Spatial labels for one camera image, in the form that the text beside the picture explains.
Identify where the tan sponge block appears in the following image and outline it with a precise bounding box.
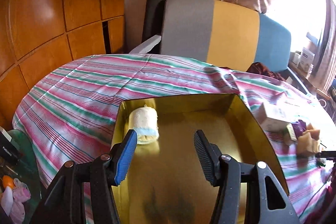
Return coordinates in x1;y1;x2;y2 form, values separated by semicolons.
297;130;320;157

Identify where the purple sachet packet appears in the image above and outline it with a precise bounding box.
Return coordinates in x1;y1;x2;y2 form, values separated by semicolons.
291;119;307;138

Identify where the white diaper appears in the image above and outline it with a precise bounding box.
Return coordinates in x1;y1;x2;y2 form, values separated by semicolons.
129;105;159;145

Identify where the green white small box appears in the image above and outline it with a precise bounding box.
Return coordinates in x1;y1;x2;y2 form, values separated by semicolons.
283;123;297;146

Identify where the white box on quilt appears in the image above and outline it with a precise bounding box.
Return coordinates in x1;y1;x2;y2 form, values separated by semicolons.
252;102;299;132

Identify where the striped bed quilt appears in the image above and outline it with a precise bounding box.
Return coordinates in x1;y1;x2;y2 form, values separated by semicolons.
11;53;336;224

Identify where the gold tin box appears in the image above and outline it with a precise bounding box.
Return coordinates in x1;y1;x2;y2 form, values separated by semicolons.
112;94;287;223

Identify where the wooden side table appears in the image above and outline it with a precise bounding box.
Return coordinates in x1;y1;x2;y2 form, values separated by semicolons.
288;61;331;100

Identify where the dark red cloth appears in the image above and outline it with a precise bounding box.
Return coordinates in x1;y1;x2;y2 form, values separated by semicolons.
247;62;285;81

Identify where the white product box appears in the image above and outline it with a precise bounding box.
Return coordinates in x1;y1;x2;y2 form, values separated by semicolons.
298;48;315;72

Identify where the grey yellow blue chair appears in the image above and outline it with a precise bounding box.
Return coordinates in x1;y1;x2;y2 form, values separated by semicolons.
159;0;292;73

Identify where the wooden wardrobe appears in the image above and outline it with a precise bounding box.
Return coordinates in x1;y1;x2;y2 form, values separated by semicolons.
1;0;126;129

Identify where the black rolled mat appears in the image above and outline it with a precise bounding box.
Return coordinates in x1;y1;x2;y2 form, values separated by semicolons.
142;0;166;42

